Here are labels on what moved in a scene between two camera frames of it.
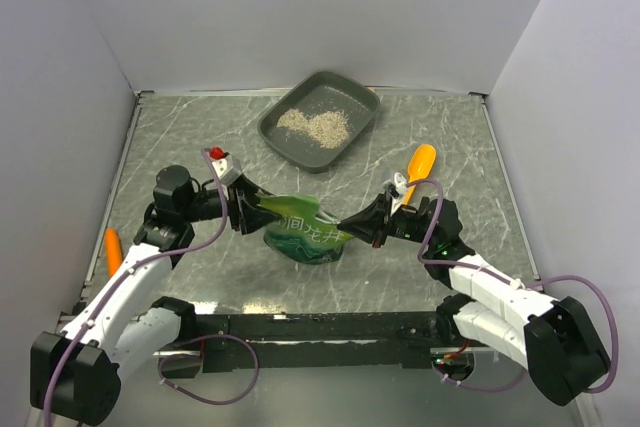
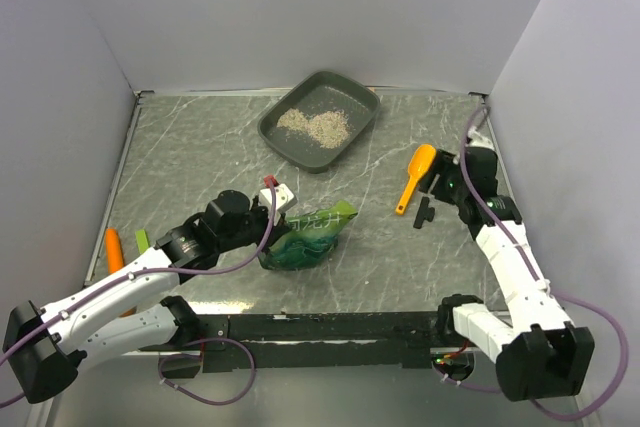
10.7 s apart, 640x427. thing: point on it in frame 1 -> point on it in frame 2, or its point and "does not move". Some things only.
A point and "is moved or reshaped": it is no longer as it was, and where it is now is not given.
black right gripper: [371, 224] -> [443, 164]
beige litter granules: [329, 129] does not move
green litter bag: [299, 232] is moved or reshaped
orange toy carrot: [114, 254] does not move
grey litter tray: [318, 123] does not move
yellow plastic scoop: [420, 165] does not move
